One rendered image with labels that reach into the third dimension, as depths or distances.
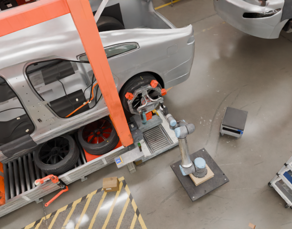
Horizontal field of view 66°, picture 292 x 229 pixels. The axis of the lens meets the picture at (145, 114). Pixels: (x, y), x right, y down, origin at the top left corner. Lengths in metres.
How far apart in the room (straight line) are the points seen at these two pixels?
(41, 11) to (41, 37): 1.15
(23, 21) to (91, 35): 0.52
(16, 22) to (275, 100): 4.27
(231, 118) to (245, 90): 1.11
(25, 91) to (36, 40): 0.61
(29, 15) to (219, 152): 3.22
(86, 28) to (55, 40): 1.01
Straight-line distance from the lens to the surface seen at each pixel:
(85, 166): 3.65
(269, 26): 4.77
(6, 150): 3.72
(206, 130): 4.17
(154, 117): 4.05
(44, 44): 3.02
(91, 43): 2.15
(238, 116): 4.01
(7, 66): 3.03
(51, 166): 3.73
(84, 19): 2.04
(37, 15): 2.01
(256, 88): 5.00
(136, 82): 3.32
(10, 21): 2.02
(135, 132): 3.70
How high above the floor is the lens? 3.45
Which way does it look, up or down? 52 degrees down
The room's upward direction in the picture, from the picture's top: 11 degrees counter-clockwise
